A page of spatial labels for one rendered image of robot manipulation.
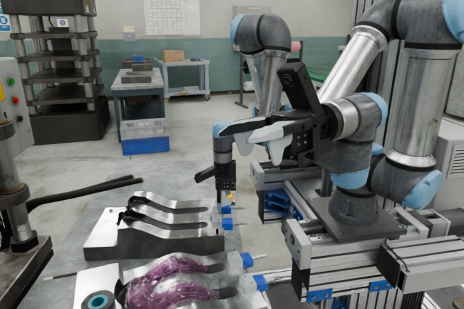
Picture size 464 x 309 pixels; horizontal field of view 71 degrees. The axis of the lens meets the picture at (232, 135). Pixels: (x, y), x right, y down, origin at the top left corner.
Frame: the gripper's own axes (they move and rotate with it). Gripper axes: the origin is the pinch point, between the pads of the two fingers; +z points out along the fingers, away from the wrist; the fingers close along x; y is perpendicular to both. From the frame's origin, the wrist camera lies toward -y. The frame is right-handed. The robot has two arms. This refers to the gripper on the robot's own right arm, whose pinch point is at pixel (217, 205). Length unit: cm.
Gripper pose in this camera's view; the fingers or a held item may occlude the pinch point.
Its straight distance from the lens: 134.9
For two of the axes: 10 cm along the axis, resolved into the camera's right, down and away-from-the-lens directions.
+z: 0.0, 9.5, 3.3
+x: -0.5, -3.3, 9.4
